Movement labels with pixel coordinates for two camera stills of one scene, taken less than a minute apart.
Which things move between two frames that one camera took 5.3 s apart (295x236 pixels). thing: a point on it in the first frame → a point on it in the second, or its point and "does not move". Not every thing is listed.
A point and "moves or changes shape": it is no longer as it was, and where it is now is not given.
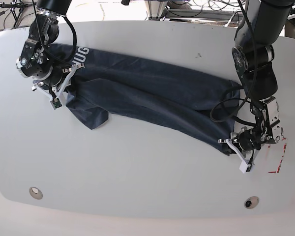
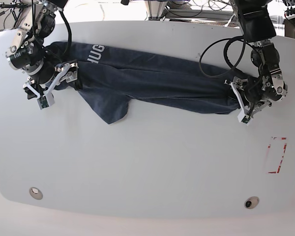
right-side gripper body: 247,142 → 248,107
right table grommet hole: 251,202 does not move
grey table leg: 290,29 does not move
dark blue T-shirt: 114,86 moves or changes shape
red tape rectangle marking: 280,163 does not move
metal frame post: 155,9 does not move
